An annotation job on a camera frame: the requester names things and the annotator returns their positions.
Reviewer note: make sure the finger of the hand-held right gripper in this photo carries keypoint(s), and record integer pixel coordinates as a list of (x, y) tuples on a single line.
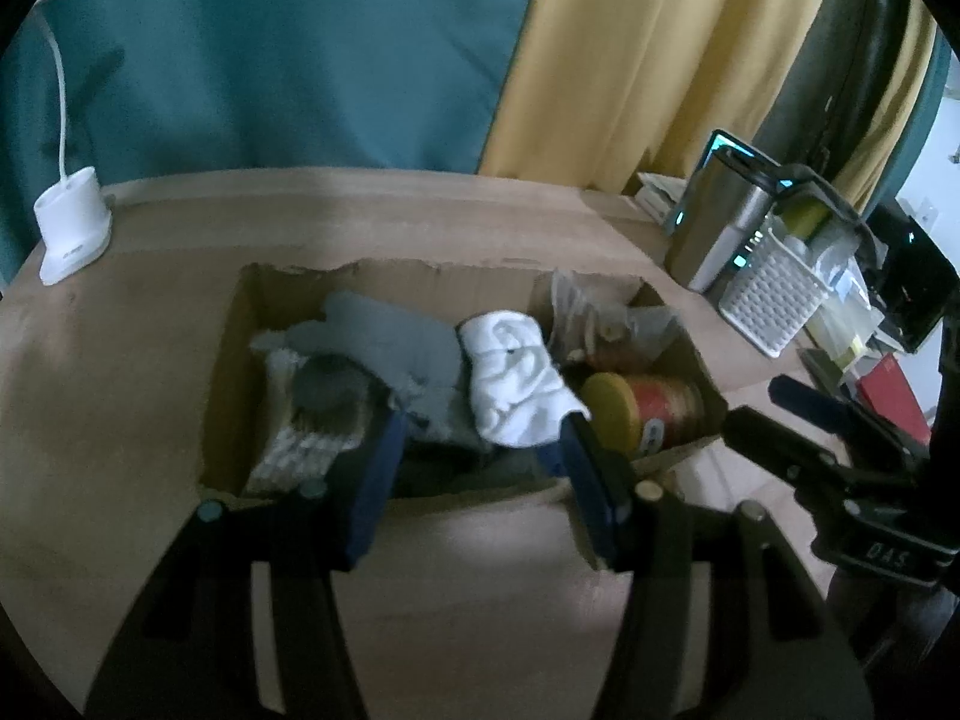
[(825, 409), (772, 442)]

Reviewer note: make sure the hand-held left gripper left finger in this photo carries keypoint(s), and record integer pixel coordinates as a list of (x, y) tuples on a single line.
[(375, 480)]

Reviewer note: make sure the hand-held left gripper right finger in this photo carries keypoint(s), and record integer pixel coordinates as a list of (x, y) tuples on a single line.
[(592, 487)]

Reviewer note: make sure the gold and red can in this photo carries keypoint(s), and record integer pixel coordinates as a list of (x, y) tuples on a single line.
[(667, 405)]

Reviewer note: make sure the white cloth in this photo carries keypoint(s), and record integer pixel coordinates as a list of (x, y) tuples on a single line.
[(510, 375)]

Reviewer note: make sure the cardboard box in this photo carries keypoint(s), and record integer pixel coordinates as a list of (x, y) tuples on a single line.
[(450, 292)]

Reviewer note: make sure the red book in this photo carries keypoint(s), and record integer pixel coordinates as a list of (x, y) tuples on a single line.
[(892, 397)]

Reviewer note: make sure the pale yellow box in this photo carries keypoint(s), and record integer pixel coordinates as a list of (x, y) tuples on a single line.
[(840, 330)]

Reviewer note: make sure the dark cloth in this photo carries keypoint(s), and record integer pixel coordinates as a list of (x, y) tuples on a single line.
[(465, 465)]

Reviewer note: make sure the white plastic basket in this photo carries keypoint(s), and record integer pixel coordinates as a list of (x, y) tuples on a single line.
[(772, 300)]

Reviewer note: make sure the grey cloth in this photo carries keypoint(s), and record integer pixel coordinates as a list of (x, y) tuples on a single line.
[(390, 337)]

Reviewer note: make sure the black screen device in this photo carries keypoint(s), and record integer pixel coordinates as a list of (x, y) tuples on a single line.
[(911, 285)]

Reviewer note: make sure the clear plastic snack bag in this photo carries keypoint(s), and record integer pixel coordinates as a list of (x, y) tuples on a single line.
[(622, 322)]

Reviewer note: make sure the yellow-green bottle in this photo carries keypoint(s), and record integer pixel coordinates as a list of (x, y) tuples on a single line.
[(806, 214)]

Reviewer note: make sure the stainless steel tumbler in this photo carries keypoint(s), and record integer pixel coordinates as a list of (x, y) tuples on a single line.
[(712, 232)]

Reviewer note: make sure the white paper stack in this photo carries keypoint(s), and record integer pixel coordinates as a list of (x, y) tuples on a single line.
[(660, 199)]

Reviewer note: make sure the teal curtain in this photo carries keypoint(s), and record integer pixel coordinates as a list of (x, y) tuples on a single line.
[(922, 105), (262, 52)]

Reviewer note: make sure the white desk lamp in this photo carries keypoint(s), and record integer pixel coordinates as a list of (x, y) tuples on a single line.
[(71, 225)]

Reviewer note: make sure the yellow curtain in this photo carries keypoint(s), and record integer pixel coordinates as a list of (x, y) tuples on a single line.
[(637, 52)]

